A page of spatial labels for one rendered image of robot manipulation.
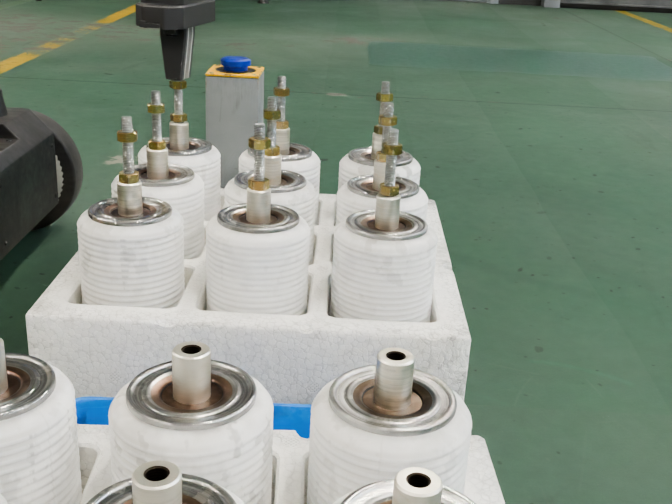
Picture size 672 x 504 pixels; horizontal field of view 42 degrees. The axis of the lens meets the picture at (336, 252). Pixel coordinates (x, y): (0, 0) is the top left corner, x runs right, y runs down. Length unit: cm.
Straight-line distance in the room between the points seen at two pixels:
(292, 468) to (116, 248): 29
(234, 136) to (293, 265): 42
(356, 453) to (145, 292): 36
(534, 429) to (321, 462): 51
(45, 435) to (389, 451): 19
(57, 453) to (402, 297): 36
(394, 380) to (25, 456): 21
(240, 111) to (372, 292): 46
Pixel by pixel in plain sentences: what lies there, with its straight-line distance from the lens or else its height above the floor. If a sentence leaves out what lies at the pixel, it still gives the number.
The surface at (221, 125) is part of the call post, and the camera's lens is 117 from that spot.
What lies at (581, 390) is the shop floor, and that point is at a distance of 109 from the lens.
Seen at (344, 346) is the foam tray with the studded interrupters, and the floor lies 16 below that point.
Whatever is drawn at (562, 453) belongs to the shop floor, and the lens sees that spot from 97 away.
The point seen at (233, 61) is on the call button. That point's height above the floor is 33.
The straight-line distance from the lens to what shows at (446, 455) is 50.
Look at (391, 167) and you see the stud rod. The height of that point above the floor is 31.
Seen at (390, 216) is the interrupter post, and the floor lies 26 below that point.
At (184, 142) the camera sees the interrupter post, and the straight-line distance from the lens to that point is 103.
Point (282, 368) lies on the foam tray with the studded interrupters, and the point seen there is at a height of 14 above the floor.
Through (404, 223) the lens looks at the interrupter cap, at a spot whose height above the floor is 25.
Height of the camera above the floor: 52
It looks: 21 degrees down
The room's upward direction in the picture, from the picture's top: 3 degrees clockwise
